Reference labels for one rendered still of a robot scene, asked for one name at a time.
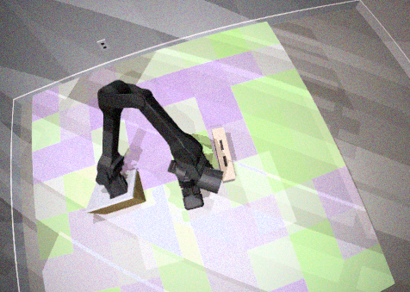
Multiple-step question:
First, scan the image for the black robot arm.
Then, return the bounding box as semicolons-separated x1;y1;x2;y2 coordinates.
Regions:
95;79;224;200

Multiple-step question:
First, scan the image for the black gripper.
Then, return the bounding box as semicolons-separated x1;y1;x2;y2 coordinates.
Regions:
178;181;204;210

